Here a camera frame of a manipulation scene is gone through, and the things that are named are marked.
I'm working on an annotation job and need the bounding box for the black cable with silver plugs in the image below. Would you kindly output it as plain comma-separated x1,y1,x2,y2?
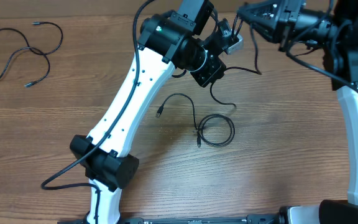
209,15,263,108

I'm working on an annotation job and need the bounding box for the black usb cable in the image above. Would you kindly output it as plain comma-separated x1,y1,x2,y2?
155,92,236,149

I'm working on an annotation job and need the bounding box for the thin black cable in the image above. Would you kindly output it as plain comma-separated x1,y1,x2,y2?
0,21,64,88

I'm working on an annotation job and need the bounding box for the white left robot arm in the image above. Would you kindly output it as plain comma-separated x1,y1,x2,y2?
70,1,226,223

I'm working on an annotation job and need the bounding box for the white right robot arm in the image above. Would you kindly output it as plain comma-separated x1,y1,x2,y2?
237,1,358,223

